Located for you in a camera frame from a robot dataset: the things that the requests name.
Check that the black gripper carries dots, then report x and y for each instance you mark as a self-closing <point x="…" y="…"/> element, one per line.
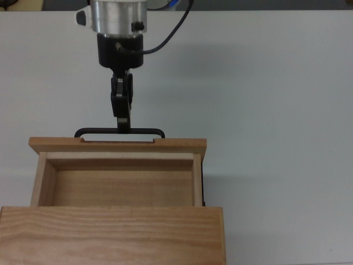
<point x="106" y="52"/>

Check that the tan background panel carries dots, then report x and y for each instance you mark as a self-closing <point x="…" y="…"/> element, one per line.
<point x="30" y="5"/>

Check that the black drawer slide rail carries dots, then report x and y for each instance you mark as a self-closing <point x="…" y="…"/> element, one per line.
<point x="204" y="187"/>

